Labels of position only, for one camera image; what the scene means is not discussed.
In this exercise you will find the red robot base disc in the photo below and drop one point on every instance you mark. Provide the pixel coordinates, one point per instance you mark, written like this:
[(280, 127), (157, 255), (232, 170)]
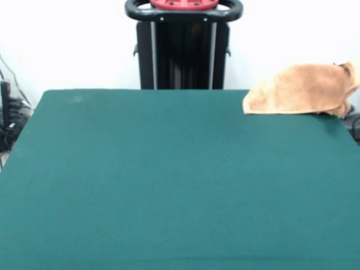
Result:
[(182, 5)]

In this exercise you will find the dark green table cloth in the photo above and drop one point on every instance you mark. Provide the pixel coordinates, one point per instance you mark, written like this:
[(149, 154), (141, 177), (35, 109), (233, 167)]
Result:
[(140, 182)]

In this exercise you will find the dark grey chair base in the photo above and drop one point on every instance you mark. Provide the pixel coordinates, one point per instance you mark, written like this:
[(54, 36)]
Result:
[(355, 128)]

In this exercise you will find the tan terry towel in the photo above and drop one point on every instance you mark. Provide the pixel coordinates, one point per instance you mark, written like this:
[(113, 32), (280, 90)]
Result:
[(303, 90)]

